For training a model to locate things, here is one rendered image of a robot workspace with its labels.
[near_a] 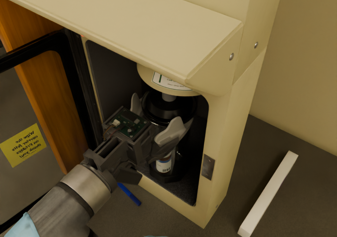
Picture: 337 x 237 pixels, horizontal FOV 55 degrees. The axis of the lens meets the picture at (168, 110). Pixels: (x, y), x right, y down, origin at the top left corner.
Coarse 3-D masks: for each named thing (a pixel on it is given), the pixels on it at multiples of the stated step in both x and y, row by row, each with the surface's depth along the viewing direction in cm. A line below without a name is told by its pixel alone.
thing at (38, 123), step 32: (32, 64) 55; (0, 96) 54; (32, 96) 58; (64, 96) 64; (0, 128) 57; (32, 128) 62; (64, 128) 69; (0, 160) 61; (32, 160) 67; (64, 160) 74; (0, 192) 65; (32, 192) 72; (0, 224) 71
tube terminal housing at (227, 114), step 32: (192, 0) 38; (224, 0) 35; (256, 0) 35; (256, 32) 41; (256, 64) 48; (96, 96) 68; (224, 96) 45; (224, 128) 49; (224, 160) 61; (160, 192) 80; (224, 192) 79
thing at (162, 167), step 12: (144, 96) 64; (192, 96) 64; (144, 108) 62; (192, 108) 62; (156, 120) 60; (168, 120) 60; (156, 132) 64; (180, 144) 67; (168, 156) 69; (180, 156) 70; (156, 168) 74; (168, 168) 72; (180, 168) 74
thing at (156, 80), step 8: (144, 72) 57; (152, 72) 55; (144, 80) 57; (152, 80) 56; (160, 80) 55; (168, 80) 54; (160, 88) 55; (168, 88) 55; (176, 88) 54; (184, 88) 54
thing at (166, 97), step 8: (152, 96) 62; (160, 96) 62; (168, 96) 60; (176, 96) 61; (184, 96) 62; (152, 104) 61; (160, 104) 60; (168, 104) 60; (176, 104) 60; (184, 104) 60; (192, 104) 62; (152, 112) 61; (160, 112) 60; (168, 112) 60; (176, 112) 60; (184, 112) 60
